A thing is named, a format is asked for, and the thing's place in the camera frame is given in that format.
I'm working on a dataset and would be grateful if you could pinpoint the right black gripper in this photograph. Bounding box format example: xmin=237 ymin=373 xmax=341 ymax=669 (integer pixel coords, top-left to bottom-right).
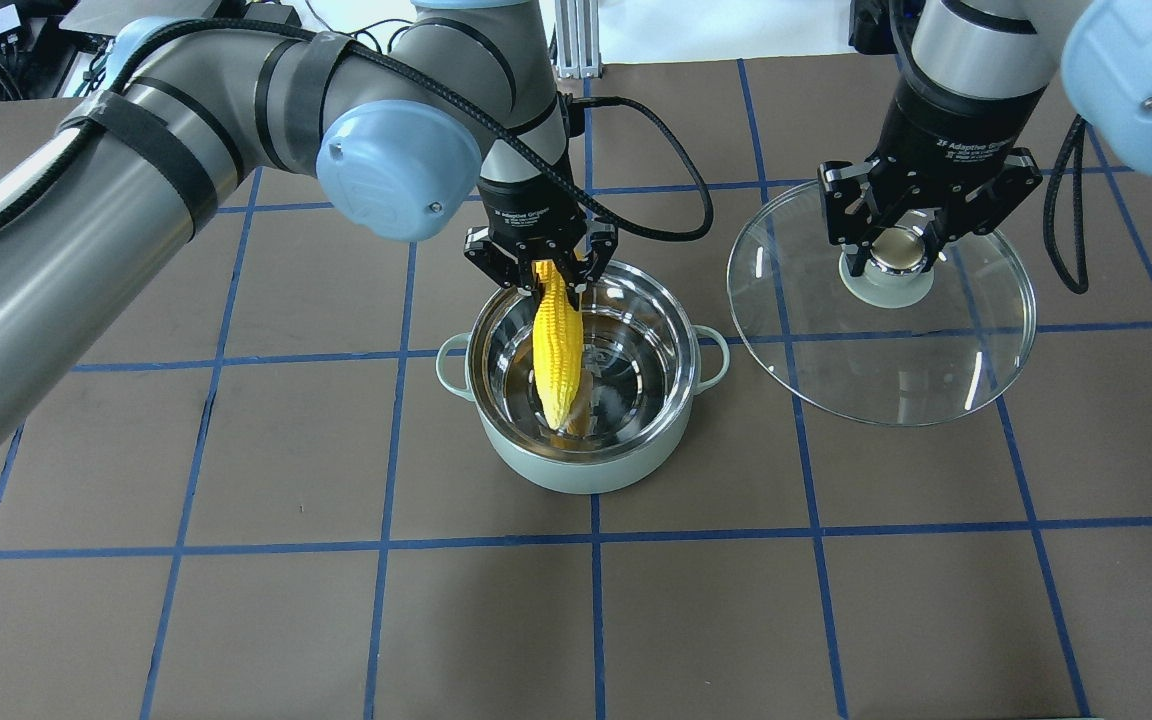
xmin=818 ymin=85 xmax=1043 ymax=278

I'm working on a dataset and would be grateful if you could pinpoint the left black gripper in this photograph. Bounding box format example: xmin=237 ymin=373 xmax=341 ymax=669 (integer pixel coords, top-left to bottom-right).
xmin=463 ymin=184 xmax=620 ymax=311

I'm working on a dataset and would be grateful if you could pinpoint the yellow corn cob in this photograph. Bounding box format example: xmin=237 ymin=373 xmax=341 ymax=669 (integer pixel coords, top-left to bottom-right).
xmin=532 ymin=260 xmax=582 ymax=430

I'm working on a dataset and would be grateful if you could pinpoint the glass pot lid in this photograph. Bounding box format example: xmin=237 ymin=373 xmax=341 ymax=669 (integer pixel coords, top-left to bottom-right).
xmin=726 ymin=183 xmax=1037 ymax=427

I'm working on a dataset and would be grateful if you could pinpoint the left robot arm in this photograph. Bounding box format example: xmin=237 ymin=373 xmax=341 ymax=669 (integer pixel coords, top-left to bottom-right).
xmin=0 ymin=1 xmax=573 ymax=444

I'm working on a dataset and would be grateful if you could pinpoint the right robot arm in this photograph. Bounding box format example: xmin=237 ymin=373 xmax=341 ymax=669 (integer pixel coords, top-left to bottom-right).
xmin=818 ymin=1 xmax=1152 ymax=279

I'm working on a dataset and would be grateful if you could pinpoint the mint green cooking pot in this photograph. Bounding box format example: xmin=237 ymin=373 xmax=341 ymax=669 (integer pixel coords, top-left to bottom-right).
xmin=435 ymin=262 xmax=732 ymax=495

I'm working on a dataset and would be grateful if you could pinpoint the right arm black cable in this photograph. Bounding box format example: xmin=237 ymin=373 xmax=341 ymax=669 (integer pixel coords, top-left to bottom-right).
xmin=1043 ymin=115 xmax=1093 ymax=294

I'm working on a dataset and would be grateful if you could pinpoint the aluminium frame post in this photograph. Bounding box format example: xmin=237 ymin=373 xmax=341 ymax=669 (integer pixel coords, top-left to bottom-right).
xmin=553 ymin=0 xmax=604 ymax=79

